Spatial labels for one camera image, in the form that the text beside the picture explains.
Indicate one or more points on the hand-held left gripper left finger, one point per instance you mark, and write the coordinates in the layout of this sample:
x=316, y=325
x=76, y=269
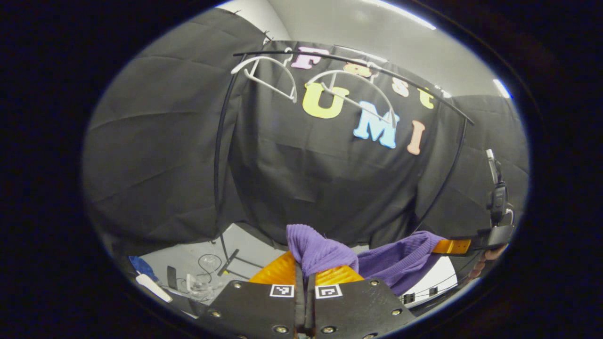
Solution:
x=264, y=310

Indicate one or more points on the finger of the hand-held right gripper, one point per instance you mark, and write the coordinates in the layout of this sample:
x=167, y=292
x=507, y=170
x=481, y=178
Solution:
x=452, y=246

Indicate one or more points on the white plastic hanger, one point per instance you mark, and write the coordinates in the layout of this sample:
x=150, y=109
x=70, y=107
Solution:
x=271, y=82
x=348, y=96

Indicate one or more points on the white elongated object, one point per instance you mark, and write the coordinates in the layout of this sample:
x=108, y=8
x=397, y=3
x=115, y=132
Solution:
x=153, y=287

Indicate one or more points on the small black device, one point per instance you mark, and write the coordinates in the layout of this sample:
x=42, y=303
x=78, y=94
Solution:
x=172, y=278

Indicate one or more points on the black backdrop cloth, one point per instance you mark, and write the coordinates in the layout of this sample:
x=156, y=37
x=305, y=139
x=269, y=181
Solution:
x=306, y=179

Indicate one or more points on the purple ribbed jacket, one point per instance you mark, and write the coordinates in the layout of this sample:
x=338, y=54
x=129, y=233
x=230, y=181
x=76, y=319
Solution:
x=320, y=252

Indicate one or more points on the blue cloth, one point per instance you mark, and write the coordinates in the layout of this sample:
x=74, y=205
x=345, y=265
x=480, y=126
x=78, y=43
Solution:
x=142, y=267

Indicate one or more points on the black metal clothes rack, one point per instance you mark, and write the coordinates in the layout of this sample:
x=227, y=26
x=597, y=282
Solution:
x=218, y=155

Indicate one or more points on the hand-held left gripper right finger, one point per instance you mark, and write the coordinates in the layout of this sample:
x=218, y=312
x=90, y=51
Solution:
x=353, y=308

